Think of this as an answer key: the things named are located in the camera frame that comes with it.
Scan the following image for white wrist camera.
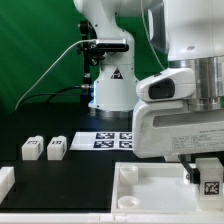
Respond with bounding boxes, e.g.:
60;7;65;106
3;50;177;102
136;68;196;103

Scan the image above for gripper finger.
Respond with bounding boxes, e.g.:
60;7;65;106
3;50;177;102
179;155;200;184

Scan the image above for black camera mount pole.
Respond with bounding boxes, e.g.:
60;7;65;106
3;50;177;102
76;20;129;103

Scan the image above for white sheet with tags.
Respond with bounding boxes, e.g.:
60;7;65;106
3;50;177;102
70;132;132;150

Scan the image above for white front rail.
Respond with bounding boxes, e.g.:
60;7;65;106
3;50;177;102
0;213;224;224

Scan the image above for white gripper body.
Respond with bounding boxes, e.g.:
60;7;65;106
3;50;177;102
132;100;224;158

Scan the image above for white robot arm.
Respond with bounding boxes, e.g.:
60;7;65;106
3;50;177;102
73;0;224;158

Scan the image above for white square tabletop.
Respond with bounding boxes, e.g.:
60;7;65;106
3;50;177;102
111;162;224;215

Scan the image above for white cable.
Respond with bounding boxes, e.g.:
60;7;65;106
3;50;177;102
14;38;98;111

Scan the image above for white left obstacle block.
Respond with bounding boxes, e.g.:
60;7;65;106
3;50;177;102
0;167;15;204

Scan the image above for black cable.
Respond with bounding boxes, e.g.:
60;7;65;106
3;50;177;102
16;84;94;109

